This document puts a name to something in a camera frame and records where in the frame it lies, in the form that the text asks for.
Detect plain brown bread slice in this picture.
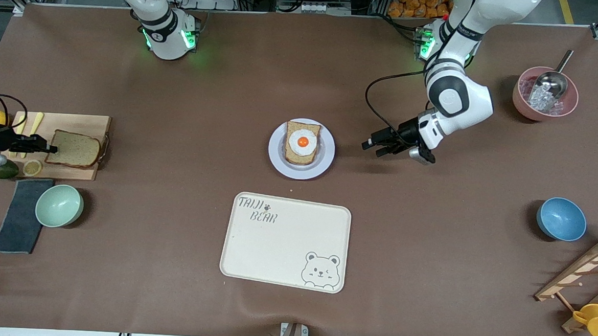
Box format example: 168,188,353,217
45,129,102,170

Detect egg-bearing brown bread slice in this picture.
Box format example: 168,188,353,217
284,120,323,167

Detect toy fried egg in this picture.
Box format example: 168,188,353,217
287,128,318,157

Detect pale blue round plate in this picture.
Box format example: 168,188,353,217
267,116,337,182

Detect green avocado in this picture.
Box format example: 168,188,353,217
0,160,20,181

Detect yellow plastic knife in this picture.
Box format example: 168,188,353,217
20,111,44,159

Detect yellow plastic fork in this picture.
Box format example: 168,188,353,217
9,115,28,158

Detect wooden cutting board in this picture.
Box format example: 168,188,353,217
0,110,113,183

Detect mint green bowl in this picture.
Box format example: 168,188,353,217
34,183,85,229

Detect dark grey cloth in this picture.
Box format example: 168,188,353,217
0,176,55,256

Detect pink bowl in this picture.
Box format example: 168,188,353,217
511,65,581,124

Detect clear ice cubes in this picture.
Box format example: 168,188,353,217
518,77,565,116

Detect cream bear print tray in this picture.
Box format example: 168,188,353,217
218,190,353,295

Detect metal scoop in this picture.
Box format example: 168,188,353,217
531,47,575,100

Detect blue bowl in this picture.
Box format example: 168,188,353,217
535,196,589,243

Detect wooden cup rack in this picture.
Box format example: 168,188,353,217
533,232,598,336

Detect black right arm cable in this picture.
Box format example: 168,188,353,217
0,93,29,144

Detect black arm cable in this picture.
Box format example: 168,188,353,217
362,66,430,144
0,93,29,144

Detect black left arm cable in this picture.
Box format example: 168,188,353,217
362,66,430,144

